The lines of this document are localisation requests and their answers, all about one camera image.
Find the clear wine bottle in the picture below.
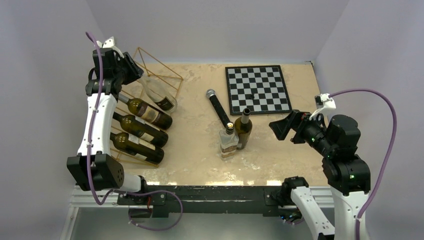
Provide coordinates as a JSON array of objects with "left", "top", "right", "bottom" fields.
[{"left": 137, "top": 75, "right": 178, "bottom": 113}]

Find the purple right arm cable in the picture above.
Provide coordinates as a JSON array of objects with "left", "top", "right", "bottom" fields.
[{"left": 327, "top": 88, "right": 397, "bottom": 240}]

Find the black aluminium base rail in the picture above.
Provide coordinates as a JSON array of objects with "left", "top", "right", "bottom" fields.
[{"left": 59, "top": 184, "right": 335, "bottom": 240}]

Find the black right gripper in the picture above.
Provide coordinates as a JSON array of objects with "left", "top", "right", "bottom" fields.
[{"left": 269, "top": 107, "right": 336, "bottom": 155}]

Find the black handheld microphone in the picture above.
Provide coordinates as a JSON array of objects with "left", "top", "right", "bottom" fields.
[{"left": 206, "top": 89, "right": 231, "bottom": 128}]

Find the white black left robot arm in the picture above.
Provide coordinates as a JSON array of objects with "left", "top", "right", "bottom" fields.
[{"left": 66, "top": 47, "right": 149, "bottom": 205}]

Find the olive green wine bottle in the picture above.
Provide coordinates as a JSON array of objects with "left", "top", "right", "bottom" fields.
[{"left": 118, "top": 93, "right": 173, "bottom": 130}]

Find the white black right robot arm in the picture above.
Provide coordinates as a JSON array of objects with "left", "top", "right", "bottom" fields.
[{"left": 269, "top": 110, "right": 371, "bottom": 240}]

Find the dark green wine bottle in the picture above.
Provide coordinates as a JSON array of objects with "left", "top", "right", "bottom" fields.
[{"left": 112, "top": 112, "right": 169, "bottom": 148}]

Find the gold wire wine rack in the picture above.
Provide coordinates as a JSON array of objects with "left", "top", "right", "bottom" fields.
[{"left": 110, "top": 61, "right": 184, "bottom": 167}]

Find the green bottle tan label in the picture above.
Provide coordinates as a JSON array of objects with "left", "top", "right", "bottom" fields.
[{"left": 234, "top": 108, "right": 253, "bottom": 150}]

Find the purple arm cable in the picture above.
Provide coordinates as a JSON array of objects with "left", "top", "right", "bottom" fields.
[
  {"left": 85, "top": 31, "right": 115, "bottom": 206},
  {"left": 327, "top": 88, "right": 397, "bottom": 240}
]

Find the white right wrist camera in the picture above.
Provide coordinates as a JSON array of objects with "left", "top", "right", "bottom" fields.
[{"left": 309, "top": 93, "right": 337, "bottom": 120}]

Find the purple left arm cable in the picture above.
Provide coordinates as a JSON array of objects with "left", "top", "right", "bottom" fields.
[{"left": 85, "top": 31, "right": 115, "bottom": 206}]

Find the green wine bottle white label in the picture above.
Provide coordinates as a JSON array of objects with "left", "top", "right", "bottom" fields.
[{"left": 109, "top": 132, "right": 164, "bottom": 165}]

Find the square clear liquor bottle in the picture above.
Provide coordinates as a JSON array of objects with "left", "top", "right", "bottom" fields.
[{"left": 219, "top": 122, "right": 239, "bottom": 161}]

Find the black white chessboard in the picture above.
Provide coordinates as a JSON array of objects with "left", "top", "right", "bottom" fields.
[{"left": 225, "top": 65, "right": 293, "bottom": 116}]

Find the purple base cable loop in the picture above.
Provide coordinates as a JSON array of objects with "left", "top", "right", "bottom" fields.
[{"left": 127, "top": 190, "right": 184, "bottom": 232}]

